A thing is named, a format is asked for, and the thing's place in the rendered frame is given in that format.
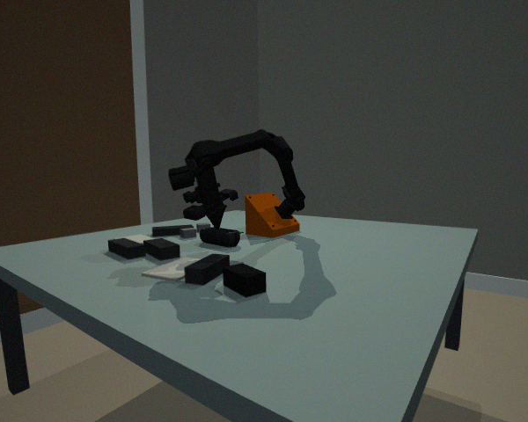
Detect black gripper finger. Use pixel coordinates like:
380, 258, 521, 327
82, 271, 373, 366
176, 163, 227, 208
214, 205, 227, 228
205, 210, 219, 229

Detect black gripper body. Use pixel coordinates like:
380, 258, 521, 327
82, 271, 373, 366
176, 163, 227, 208
183, 181, 238, 221

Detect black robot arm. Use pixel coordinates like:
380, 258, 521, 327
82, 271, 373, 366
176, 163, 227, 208
168, 129, 305, 219

